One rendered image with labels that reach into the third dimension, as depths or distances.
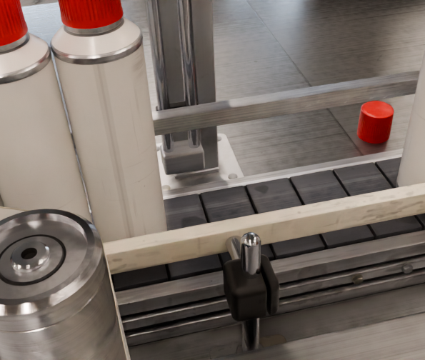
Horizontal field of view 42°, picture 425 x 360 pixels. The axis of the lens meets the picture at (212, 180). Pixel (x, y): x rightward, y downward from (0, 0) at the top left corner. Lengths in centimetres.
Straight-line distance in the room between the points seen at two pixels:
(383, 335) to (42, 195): 22
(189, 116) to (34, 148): 12
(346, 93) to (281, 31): 42
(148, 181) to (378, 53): 49
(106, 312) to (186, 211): 28
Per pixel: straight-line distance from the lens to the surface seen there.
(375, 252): 42
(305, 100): 42
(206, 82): 49
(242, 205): 44
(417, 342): 37
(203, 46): 48
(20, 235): 16
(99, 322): 16
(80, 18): 31
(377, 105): 61
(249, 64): 75
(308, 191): 45
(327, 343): 36
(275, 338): 41
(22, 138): 32
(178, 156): 46
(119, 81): 32
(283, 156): 57
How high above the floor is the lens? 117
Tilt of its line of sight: 39 degrees down
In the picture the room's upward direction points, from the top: 3 degrees counter-clockwise
